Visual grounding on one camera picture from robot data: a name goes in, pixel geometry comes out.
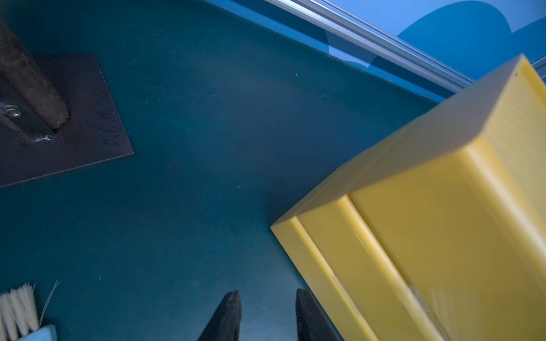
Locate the light blue hand brush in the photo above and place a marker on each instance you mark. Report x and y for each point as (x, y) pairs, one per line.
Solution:
(19, 315)

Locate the yellow drawer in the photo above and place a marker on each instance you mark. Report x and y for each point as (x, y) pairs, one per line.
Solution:
(322, 281)
(467, 241)
(364, 274)

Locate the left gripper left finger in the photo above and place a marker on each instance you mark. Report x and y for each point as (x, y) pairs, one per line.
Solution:
(225, 322)

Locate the yellow top drawer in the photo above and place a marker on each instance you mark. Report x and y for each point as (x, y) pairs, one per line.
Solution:
(467, 241)

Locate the rear horizontal aluminium bar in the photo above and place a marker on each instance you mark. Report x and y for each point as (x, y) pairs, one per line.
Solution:
(430, 46)

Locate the yellow middle drawer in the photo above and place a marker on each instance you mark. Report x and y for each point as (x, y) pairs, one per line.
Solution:
(364, 274)

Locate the yellow bottom drawer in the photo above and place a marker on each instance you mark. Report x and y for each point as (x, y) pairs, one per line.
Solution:
(322, 281)

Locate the dark metal tree base plate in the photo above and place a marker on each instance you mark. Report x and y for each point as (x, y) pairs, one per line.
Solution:
(93, 133)

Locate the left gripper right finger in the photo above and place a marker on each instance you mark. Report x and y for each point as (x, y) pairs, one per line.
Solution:
(312, 324)

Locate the yellow three-drawer cabinet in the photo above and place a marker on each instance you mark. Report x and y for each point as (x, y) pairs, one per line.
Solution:
(506, 108)

